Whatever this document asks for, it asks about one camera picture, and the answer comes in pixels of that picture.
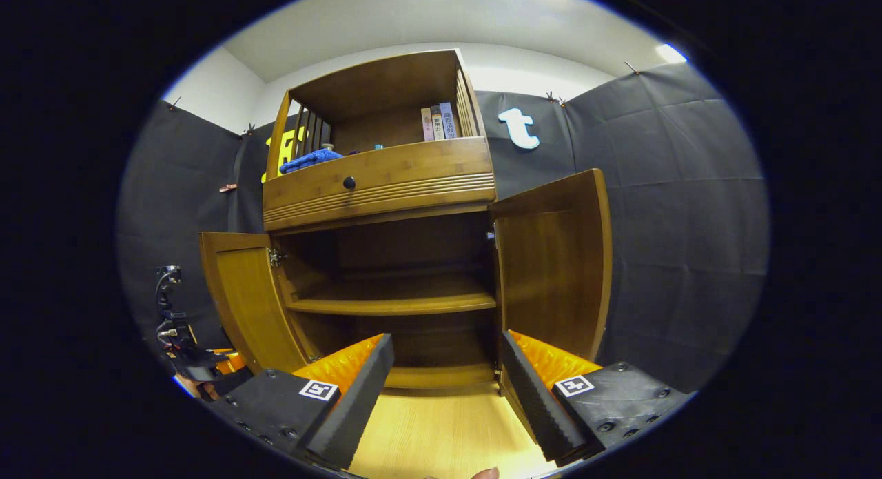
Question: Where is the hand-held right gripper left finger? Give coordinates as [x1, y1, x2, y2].
[207, 333, 396, 471]

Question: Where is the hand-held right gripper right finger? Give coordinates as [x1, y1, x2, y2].
[500, 329, 690, 466]

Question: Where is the wooden shoe cabinet door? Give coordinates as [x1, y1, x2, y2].
[200, 231, 311, 375]
[488, 167, 613, 442]

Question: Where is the wooden double-door shoe cabinet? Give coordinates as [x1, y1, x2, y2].
[263, 48, 500, 390]

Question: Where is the wooden inner shelf board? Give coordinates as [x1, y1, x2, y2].
[286, 278, 498, 317]

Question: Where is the blue cloth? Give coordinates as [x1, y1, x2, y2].
[279, 148, 343, 175]

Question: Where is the black backdrop cloth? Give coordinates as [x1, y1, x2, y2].
[116, 62, 770, 394]

